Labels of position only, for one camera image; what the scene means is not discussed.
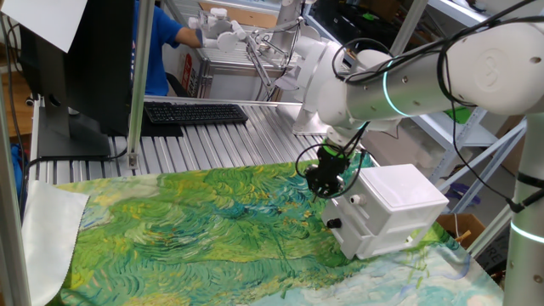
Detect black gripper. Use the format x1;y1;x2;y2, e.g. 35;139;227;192
306;156;346;201

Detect white plastic drawer cabinet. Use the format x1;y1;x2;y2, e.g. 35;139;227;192
321;163;451;261

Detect white haptic teleoperation device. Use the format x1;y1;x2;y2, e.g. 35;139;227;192
188;7;354;136

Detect operator bare forearm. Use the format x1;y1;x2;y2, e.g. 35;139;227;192
173;27;201;48

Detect open brown cardboard box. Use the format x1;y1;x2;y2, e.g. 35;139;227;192
436;212;486;251

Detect purple blue item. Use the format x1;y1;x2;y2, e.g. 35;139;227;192
449;181;482;206

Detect painted landscape print tablecloth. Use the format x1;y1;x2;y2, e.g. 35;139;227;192
20;152;505;306

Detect aluminium case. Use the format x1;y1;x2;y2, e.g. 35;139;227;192
197;53;281;102

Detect black keyboard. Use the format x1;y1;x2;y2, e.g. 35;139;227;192
143;101;250;126

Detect slanted aluminium strut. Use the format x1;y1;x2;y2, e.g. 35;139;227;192
436;120;527;192
450;133;527;214

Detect black cases on shelf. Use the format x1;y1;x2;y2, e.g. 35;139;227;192
309;0;428;69

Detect silver background column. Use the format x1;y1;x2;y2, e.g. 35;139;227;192
271;0;306;52

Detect black desk mat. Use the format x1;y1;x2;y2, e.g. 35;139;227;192
139;105;184;139

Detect white box with red print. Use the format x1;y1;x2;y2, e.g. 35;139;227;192
172;48;203;98

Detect black office chair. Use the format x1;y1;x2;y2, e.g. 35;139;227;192
164;71;191;98

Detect brown wooden board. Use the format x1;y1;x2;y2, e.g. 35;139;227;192
198;1;280;30

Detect large brown cardboard box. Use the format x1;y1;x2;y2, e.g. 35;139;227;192
495;114;528;175

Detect person in blue shirt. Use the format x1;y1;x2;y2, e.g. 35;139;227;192
132;0;184;97

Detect black computer monitor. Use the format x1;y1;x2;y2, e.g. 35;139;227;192
19;0;136;159

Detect blue bag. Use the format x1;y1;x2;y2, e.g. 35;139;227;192
10;143;27;209

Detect brown wooden side desk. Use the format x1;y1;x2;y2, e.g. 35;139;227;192
0;70;36;138

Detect white paper sheet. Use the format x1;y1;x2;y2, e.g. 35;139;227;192
0;0;89;54

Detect green flange ring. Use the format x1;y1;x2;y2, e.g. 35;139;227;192
317;142;349;161

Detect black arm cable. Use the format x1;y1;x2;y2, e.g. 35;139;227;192
295;122;366;201
331;0;544;107

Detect slanted aluminium frame post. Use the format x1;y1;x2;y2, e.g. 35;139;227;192
388;0;430;59

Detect black cable with plug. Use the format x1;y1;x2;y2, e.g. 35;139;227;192
450;104;544;214

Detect black strap on arm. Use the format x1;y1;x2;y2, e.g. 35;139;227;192
516;171;544;190

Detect aluminium frame post with foot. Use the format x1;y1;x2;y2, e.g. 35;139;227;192
126;0;156;170

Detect black monitor cable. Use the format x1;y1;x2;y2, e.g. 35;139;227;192
19;144;129;222

